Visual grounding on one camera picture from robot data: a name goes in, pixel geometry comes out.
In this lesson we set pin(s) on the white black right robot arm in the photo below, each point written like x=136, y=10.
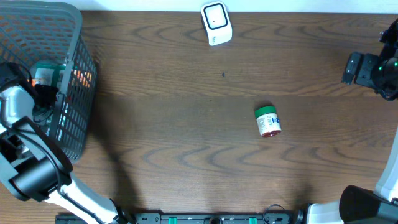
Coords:
x=356, y=204

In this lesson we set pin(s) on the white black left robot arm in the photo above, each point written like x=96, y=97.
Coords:
x=32, y=165

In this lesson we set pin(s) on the black mounting rail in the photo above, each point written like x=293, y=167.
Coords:
x=270, y=217

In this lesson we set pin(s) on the green lid cream jar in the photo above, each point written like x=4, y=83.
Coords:
x=267, y=121

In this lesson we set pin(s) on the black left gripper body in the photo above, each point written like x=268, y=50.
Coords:
x=43, y=94

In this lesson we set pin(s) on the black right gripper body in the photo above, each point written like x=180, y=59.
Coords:
x=369, y=71

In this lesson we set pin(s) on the white cube barcode scanner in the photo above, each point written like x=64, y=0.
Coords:
x=216, y=23

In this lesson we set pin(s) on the grey plastic mesh basket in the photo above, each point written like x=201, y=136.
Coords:
x=36, y=31

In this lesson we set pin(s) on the white teal wipes packet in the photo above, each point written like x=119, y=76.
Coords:
x=43, y=116

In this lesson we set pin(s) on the green white 3M package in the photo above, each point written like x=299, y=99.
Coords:
x=49, y=74

